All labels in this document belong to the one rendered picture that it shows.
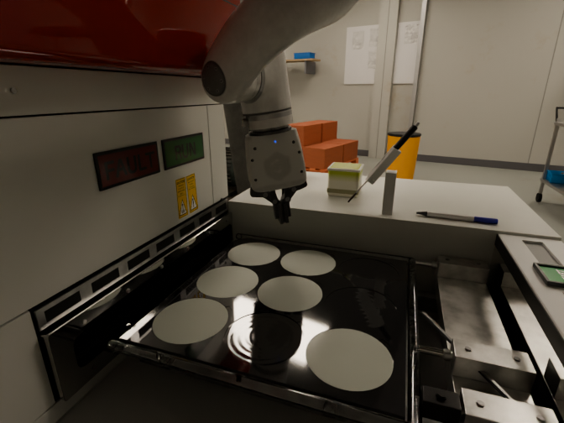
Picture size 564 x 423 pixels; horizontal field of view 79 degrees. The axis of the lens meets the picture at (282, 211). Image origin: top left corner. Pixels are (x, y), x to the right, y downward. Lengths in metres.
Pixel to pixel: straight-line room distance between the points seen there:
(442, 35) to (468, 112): 1.32
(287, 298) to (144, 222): 0.24
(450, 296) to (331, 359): 0.27
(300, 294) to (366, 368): 0.16
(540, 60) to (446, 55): 1.30
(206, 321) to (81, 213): 0.21
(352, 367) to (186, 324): 0.22
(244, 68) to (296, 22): 0.09
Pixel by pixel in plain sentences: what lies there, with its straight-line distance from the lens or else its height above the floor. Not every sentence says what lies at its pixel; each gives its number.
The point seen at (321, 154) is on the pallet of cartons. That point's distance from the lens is 5.00.
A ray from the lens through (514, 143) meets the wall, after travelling 6.76.
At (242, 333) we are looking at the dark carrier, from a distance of 0.48.
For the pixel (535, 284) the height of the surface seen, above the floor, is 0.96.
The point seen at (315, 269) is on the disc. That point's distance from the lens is 0.62.
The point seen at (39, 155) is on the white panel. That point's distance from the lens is 0.44.
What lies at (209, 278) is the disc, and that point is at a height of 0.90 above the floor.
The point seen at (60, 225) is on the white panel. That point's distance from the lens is 0.46.
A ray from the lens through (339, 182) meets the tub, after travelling 0.80.
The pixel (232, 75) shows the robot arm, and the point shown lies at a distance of 0.50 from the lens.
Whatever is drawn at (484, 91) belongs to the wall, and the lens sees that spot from 6.70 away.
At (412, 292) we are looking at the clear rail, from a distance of 0.58.
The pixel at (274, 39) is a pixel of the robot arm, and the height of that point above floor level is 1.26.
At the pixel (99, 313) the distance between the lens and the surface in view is 0.52.
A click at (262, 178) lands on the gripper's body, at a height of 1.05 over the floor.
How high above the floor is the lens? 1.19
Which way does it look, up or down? 19 degrees down
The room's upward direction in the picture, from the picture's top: straight up
